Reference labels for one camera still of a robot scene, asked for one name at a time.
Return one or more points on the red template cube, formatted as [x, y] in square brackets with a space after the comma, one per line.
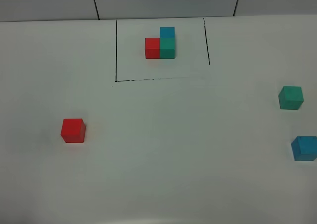
[152, 48]

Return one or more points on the green template cube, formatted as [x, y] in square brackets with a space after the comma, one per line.
[167, 48]

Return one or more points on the blue template cube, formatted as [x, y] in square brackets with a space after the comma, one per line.
[167, 32]

